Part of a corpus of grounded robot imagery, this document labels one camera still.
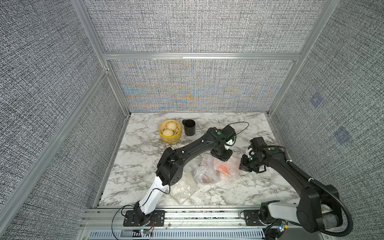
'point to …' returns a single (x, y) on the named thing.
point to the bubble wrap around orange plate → (228, 170)
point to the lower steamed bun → (168, 132)
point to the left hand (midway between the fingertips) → (229, 159)
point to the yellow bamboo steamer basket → (176, 135)
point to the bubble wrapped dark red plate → (205, 169)
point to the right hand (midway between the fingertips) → (239, 163)
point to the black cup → (189, 126)
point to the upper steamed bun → (172, 125)
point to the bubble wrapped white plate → (182, 191)
